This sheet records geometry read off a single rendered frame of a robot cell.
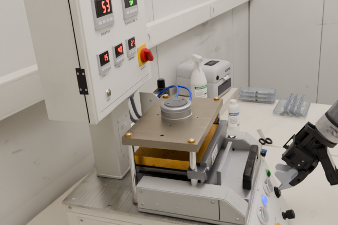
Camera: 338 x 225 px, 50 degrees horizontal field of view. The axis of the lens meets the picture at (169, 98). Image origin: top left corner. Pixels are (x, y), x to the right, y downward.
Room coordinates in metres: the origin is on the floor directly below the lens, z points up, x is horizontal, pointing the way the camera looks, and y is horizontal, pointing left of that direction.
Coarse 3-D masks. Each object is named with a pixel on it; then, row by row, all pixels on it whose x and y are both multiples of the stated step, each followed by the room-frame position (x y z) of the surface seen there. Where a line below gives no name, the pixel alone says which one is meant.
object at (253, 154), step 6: (252, 150) 0.81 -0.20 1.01; (258, 150) 0.83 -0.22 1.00; (252, 156) 0.79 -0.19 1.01; (258, 156) 0.84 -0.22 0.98; (246, 162) 0.76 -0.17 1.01; (252, 162) 0.76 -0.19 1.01; (246, 168) 0.73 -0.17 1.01; (252, 168) 0.74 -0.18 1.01; (246, 174) 0.71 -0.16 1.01; (252, 174) 0.73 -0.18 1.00; (246, 180) 0.71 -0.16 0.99; (246, 186) 0.71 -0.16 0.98
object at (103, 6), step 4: (104, 0) 0.82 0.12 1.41; (108, 0) 0.84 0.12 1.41; (100, 4) 0.81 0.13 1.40; (104, 4) 0.82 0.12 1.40; (108, 4) 0.84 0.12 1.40; (100, 8) 0.80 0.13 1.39; (104, 8) 0.82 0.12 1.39; (108, 8) 0.84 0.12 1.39; (100, 12) 0.80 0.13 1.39; (104, 12) 0.82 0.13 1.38; (108, 12) 0.83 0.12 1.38
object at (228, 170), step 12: (228, 144) 0.86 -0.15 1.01; (228, 156) 0.82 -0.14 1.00; (240, 156) 0.86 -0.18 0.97; (216, 168) 0.81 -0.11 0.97; (228, 168) 0.80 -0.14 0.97; (240, 168) 0.80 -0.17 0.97; (216, 180) 0.75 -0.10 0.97; (228, 180) 0.75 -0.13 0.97; (240, 180) 0.75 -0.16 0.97; (252, 180) 0.74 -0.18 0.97; (240, 192) 0.70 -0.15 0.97; (252, 192) 0.73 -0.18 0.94
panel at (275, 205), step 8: (264, 168) 0.88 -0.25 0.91; (264, 176) 0.85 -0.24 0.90; (272, 184) 0.87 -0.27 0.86; (256, 192) 0.76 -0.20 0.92; (264, 192) 0.80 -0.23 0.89; (272, 192) 0.84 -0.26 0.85; (256, 200) 0.73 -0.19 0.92; (272, 200) 0.82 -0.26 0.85; (280, 200) 0.86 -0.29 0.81; (256, 208) 0.71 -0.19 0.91; (272, 208) 0.79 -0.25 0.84; (280, 208) 0.84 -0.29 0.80; (256, 216) 0.69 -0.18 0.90; (272, 216) 0.76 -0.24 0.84; (280, 216) 0.81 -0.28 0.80; (248, 224) 0.64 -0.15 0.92; (256, 224) 0.67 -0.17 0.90; (264, 224) 0.70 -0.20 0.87; (272, 224) 0.74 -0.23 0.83; (280, 224) 0.78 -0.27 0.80
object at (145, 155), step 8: (216, 128) 0.89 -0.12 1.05; (208, 136) 0.84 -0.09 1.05; (208, 144) 0.80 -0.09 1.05; (136, 152) 0.79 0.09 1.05; (144, 152) 0.79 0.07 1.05; (152, 152) 0.78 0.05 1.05; (160, 152) 0.78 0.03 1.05; (168, 152) 0.78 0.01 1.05; (176, 152) 0.77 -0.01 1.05; (184, 152) 0.77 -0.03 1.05; (200, 152) 0.76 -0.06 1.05; (136, 160) 0.78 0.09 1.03; (144, 160) 0.77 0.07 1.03; (152, 160) 0.76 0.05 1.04; (160, 160) 0.75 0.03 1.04; (168, 160) 0.75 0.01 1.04; (176, 160) 0.74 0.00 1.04; (184, 160) 0.73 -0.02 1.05; (200, 160) 0.73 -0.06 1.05; (144, 168) 0.77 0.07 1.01; (152, 168) 0.76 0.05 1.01; (160, 168) 0.76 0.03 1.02; (168, 168) 0.75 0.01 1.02; (176, 168) 0.74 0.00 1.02; (184, 168) 0.73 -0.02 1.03
